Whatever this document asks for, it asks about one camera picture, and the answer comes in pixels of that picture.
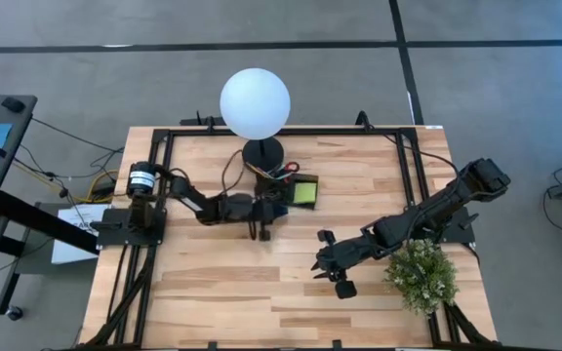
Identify black computer mouse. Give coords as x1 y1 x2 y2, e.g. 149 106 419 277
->
0 97 26 114

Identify red-handled scissors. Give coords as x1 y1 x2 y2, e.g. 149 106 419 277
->
270 161 301 184

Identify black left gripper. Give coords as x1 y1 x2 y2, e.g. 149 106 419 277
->
249 192 292 223

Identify white globe lamp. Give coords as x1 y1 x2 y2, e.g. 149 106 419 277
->
219 67 292 173

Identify black aluminium table frame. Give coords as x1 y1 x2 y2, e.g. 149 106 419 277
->
79 125 502 351

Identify potted green plant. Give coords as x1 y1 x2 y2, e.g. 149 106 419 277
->
384 238 460 318

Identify black mesh desk organizer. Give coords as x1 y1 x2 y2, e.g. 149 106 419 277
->
255 171 320 212

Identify green sticky note pad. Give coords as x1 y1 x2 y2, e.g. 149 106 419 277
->
292 180 318 206

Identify white paper sheet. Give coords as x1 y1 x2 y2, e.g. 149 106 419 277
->
50 204 112 265

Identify grey side desk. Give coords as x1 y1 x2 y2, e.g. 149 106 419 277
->
0 95 100 316

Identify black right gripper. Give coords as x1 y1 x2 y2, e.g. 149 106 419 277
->
311 236 371 282

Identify black floor cable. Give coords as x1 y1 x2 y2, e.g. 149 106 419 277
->
12 116 126 181

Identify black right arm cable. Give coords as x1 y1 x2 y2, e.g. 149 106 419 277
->
366 121 461 196

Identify yellow cable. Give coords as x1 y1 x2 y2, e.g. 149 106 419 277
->
73 169 119 204

